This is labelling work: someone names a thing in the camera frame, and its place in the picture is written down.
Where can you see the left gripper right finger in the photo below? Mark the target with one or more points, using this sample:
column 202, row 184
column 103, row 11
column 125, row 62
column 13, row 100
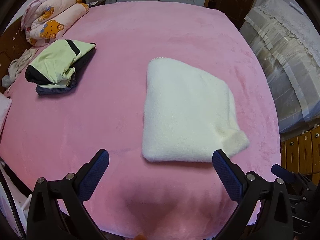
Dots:
column 263, row 210

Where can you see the dark wooden headboard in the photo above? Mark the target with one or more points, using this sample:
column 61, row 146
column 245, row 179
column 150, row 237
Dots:
column 13, row 44

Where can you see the white pink bedside box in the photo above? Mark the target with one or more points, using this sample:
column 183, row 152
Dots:
column 15, row 202

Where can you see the white fluffy cardigan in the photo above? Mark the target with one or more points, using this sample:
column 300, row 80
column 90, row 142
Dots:
column 188, row 114

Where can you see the green and black folded garment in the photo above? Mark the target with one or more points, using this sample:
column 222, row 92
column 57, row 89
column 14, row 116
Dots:
column 53, row 64

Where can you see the crumpled grey cloth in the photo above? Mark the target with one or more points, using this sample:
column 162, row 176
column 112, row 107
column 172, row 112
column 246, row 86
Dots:
column 16, row 67

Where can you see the lace covered storage stack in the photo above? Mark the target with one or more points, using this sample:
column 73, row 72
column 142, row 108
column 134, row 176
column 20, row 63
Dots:
column 286, row 45

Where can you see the small white printed pillow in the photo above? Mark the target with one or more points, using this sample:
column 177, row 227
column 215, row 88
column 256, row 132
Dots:
column 5, row 104

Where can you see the wooden drawer cabinet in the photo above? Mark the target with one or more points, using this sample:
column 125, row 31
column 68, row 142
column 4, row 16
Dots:
column 300, row 154

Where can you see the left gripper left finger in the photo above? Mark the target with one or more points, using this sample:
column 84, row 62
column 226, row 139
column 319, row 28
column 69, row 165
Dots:
column 57, row 207

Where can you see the pink bear print quilt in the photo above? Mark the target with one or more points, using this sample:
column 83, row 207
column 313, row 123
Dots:
column 45, row 21

